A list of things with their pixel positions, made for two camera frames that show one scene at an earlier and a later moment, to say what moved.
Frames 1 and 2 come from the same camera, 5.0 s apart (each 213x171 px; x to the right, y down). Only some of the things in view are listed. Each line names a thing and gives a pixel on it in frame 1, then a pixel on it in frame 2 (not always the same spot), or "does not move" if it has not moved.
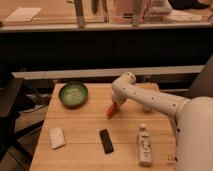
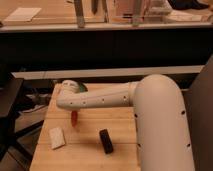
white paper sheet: x=23 y=14 does not move
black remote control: x=106 y=141 does not move
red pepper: x=112 y=110 → x=74 y=118
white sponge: x=57 y=138 does not move
